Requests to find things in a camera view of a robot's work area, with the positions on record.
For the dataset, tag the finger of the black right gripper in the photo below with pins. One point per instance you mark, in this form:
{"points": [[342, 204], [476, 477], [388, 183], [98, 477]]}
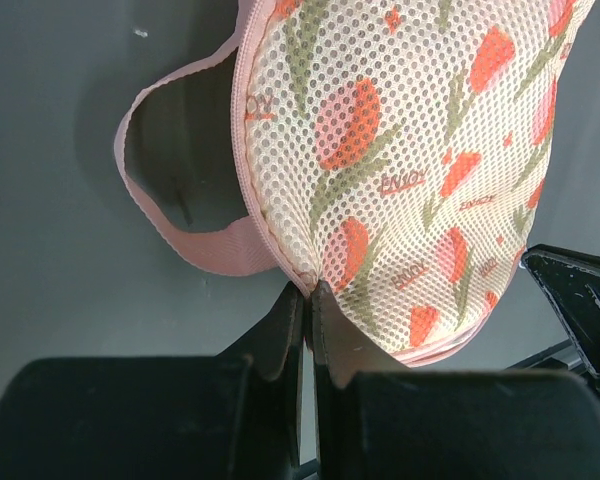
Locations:
{"points": [[570, 281]]}

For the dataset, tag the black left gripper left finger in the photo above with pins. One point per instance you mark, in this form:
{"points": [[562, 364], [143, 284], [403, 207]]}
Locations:
{"points": [[234, 415]]}

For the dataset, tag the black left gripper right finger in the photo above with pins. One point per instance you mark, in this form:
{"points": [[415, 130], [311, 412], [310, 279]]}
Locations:
{"points": [[377, 419]]}

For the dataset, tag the floral mesh laundry bag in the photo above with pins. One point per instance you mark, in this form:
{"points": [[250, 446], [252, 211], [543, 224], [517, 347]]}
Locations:
{"points": [[395, 150]]}

